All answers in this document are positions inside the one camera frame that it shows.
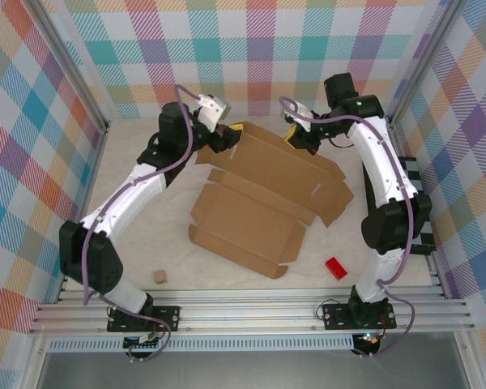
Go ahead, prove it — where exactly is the brown cardboard box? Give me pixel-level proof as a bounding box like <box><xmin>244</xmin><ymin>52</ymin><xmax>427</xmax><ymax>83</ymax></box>
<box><xmin>188</xmin><ymin>120</ymin><xmax>356</xmax><ymax>281</ymax></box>

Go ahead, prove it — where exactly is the black and grey checkerboard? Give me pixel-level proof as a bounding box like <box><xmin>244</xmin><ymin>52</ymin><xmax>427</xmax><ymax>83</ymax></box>
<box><xmin>400</xmin><ymin>156</ymin><xmax>437</xmax><ymax>256</ymax></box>

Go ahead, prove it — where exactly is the red block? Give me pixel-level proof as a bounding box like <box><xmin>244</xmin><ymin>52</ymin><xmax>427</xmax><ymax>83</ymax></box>
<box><xmin>324</xmin><ymin>256</ymin><xmax>348</xmax><ymax>280</ymax></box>

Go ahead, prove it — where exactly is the small board with orange part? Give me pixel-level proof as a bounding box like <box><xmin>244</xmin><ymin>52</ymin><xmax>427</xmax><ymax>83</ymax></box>
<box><xmin>356</xmin><ymin>331</ymin><xmax>381</xmax><ymax>347</ymax></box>

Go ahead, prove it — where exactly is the grey metal panel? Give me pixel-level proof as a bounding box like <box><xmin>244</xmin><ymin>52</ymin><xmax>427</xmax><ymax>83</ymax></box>
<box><xmin>36</xmin><ymin>350</ymin><xmax>469</xmax><ymax>389</ymax></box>

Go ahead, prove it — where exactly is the aluminium frame post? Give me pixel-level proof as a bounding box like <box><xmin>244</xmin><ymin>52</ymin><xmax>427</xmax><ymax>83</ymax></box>
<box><xmin>23</xmin><ymin>0</ymin><xmax>110</xmax><ymax>135</ymax></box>
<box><xmin>382</xmin><ymin>0</ymin><xmax>469</xmax><ymax>127</ymax></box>

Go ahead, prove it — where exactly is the aluminium frame rail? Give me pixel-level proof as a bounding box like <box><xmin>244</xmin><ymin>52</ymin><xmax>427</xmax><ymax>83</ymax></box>
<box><xmin>28</xmin><ymin>288</ymin><xmax>477</xmax><ymax>336</ymax></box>

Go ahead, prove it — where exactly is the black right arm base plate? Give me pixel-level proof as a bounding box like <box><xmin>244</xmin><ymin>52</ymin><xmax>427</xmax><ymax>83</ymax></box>
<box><xmin>322</xmin><ymin>303</ymin><xmax>398</xmax><ymax>331</ymax></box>

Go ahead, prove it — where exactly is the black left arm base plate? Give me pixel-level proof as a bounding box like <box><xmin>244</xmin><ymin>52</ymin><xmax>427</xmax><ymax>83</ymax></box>
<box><xmin>107</xmin><ymin>306</ymin><xmax>181</xmax><ymax>334</ymax></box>

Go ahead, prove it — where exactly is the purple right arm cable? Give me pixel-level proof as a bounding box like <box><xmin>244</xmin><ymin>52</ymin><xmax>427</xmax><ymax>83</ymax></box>
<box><xmin>279</xmin><ymin>96</ymin><xmax>416</xmax><ymax>358</ymax></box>

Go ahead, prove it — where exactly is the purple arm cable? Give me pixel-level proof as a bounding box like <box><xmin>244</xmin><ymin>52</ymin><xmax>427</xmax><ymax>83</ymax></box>
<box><xmin>82</xmin><ymin>83</ymin><xmax>212</xmax><ymax>362</ymax></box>
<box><xmin>279</xmin><ymin>96</ymin><xmax>416</xmax><ymax>358</ymax></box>

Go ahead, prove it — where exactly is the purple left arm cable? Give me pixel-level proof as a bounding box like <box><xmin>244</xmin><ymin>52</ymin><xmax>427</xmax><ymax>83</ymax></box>
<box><xmin>82</xmin><ymin>83</ymin><xmax>212</xmax><ymax>362</ymax></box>

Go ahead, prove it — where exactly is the slotted grey cable duct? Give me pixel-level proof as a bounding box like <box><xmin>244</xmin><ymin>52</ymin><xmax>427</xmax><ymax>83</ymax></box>
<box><xmin>48</xmin><ymin>339</ymin><xmax>356</xmax><ymax>353</ymax></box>

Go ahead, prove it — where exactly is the small circuit board with wires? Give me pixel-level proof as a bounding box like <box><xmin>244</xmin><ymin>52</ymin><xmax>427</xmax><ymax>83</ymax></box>
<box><xmin>123</xmin><ymin>334</ymin><xmax>164</xmax><ymax>350</ymax></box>

